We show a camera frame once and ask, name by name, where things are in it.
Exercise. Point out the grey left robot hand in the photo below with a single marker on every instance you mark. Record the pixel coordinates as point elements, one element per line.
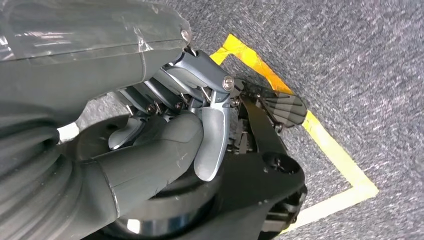
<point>82,49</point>

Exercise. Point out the yellow floor tape square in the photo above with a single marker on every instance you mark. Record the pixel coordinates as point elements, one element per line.
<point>335,152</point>

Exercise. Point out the black robot foot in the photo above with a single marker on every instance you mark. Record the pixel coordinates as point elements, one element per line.
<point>285,107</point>

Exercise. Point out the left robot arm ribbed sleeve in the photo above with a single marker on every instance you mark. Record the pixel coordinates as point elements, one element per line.
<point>33,198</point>

